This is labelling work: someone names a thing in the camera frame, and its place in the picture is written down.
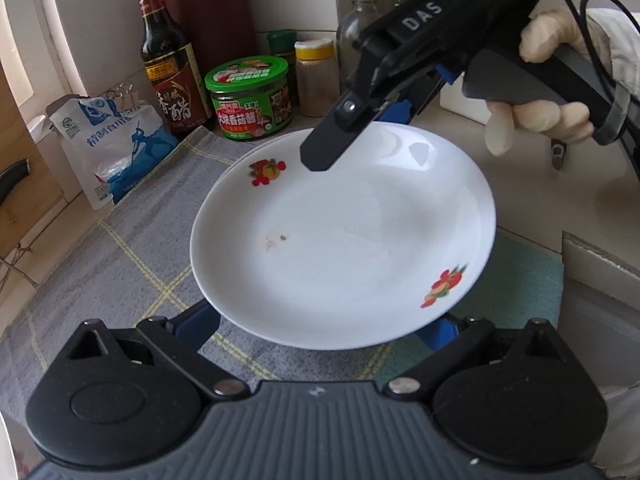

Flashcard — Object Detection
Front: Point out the white plastic box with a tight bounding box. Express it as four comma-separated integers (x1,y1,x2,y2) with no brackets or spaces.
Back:
440,72,493,126

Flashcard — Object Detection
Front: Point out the green cap spice jar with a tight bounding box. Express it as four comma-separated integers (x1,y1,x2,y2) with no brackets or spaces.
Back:
266,30,301,106

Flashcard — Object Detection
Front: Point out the white blue salt bag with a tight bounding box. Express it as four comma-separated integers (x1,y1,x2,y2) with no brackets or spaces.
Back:
46,94,181,211

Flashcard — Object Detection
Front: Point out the grey checked cloth mat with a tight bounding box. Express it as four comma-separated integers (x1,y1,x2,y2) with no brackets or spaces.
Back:
0,125,566,411

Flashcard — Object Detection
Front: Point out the dark vinegar bottle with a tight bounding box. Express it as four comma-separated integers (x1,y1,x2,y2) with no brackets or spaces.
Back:
132,0,211,136

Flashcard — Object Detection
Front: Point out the black handled kitchen knife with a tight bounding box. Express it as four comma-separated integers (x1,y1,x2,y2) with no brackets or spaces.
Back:
0,159,32,202

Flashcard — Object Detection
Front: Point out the clear bottle red cap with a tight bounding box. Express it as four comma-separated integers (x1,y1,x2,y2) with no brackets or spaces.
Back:
336,0,396,96

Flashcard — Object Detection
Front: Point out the person's right hand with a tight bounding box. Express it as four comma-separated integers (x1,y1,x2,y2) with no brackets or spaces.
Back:
484,7,598,157

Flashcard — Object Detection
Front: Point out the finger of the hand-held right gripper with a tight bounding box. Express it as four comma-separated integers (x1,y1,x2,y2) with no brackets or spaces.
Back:
299,75,401,172
385,66,456,128

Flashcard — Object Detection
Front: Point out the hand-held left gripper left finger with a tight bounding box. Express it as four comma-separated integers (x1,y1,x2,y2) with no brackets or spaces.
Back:
67,300,247,403

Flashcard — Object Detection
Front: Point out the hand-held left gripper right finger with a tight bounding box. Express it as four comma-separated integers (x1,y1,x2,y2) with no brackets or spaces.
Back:
386,312,566,397

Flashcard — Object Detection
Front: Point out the green lid sauce jar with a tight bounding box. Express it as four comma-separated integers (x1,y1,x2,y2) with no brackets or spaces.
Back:
204,56,295,142

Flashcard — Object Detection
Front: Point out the dark red knife block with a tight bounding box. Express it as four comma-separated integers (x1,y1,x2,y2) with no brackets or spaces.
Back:
160,0,258,116

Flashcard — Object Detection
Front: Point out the yellow cap spice jar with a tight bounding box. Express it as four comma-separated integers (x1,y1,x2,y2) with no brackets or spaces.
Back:
294,39,341,118

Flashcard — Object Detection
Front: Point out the wooden cutting board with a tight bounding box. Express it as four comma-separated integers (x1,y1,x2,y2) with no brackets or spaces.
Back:
0,62,66,221

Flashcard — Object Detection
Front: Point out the white plate fruit print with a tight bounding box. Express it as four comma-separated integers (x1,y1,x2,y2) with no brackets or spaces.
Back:
190,125,497,350

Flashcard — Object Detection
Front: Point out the person's right forearm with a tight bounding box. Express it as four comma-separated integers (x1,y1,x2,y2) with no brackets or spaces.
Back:
585,7,640,97

